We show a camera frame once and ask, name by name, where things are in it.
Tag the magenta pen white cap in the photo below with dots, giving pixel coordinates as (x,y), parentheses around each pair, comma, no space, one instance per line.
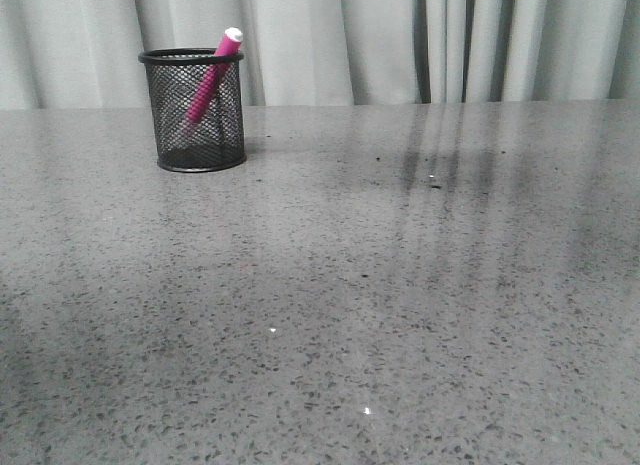
(229,44)

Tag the grey pleated curtain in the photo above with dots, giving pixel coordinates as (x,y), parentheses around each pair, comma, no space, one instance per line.
(83,53)

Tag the black mesh pen cup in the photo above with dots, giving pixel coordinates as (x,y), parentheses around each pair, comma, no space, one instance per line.
(173,76)

